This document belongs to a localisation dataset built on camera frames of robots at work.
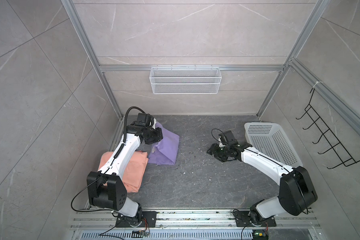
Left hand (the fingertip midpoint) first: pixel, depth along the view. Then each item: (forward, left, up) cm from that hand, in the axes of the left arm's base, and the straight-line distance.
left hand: (162, 133), depth 83 cm
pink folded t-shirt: (-16, +16, -13) cm, 26 cm away
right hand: (-7, -27, -10) cm, 30 cm away
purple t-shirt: (-6, -1, -10) cm, 11 cm away
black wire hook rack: (-26, -76, +14) cm, 82 cm away
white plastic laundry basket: (+7, -75, -19) cm, 77 cm away
